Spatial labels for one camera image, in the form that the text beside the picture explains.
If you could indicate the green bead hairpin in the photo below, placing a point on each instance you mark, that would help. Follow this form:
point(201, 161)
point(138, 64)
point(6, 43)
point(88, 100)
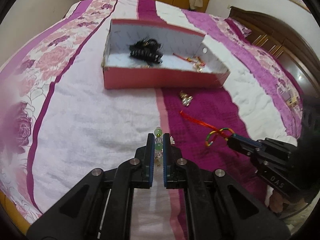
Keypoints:
point(158, 131)

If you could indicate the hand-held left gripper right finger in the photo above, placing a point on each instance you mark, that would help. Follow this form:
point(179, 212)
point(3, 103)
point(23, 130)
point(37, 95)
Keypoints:
point(165, 162)

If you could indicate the black feather hair clip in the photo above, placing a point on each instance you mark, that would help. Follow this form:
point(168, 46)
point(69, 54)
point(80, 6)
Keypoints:
point(145, 51)

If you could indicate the dark wooden headboard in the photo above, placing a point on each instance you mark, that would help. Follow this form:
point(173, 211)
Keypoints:
point(280, 37)

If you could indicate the small metal charm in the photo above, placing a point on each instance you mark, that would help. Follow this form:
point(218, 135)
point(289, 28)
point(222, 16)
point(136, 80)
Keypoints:
point(200, 67)

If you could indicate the red cardboard box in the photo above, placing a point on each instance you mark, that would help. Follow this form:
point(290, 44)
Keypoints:
point(150, 78)

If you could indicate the cream power strip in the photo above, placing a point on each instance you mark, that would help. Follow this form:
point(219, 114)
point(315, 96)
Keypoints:
point(292, 100)

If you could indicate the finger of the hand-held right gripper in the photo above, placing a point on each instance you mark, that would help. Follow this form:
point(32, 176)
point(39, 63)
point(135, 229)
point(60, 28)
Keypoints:
point(250, 140)
point(238, 146)

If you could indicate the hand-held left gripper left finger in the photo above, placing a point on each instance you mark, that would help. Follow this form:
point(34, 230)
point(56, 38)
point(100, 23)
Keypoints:
point(151, 160)

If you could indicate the purple floral pillow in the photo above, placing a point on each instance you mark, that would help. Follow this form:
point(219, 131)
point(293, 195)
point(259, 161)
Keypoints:
point(240, 27)

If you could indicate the person's right hand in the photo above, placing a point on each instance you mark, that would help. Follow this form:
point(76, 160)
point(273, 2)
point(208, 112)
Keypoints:
point(278, 202)

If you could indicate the red gold tassel ornament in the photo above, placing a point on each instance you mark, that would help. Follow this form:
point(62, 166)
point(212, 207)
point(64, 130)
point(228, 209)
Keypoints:
point(186, 58)

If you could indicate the purple floral striped quilt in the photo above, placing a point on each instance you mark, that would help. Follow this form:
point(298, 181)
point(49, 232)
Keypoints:
point(100, 120)

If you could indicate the pearl flower hair clip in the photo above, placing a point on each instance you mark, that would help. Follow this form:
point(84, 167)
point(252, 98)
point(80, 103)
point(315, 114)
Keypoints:
point(186, 100)

